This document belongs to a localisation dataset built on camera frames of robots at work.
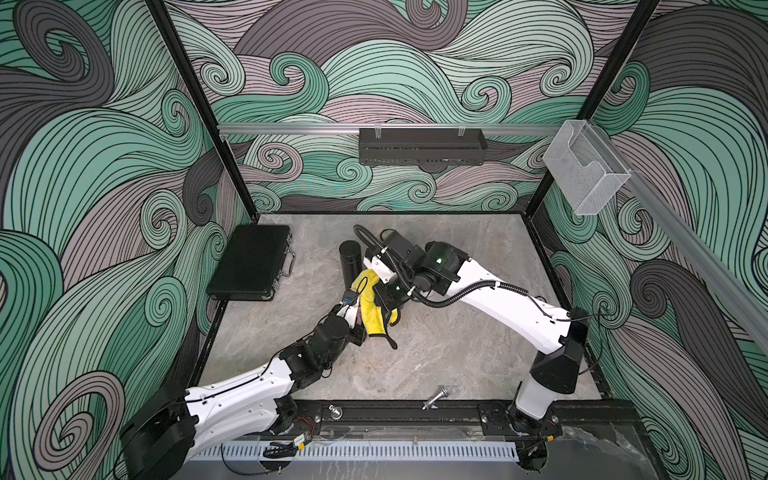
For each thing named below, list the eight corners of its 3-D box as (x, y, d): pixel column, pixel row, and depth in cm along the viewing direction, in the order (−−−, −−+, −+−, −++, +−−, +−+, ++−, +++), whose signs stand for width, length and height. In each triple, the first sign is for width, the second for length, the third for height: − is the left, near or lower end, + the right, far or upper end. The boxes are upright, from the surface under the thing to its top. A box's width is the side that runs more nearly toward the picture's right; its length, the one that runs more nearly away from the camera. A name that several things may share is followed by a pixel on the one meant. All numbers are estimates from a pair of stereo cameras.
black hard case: (214, 304, 97) (204, 292, 91) (240, 238, 116) (233, 225, 110) (283, 304, 97) (278, 292, 91) (299, 238, 116) (295, 225, 110)
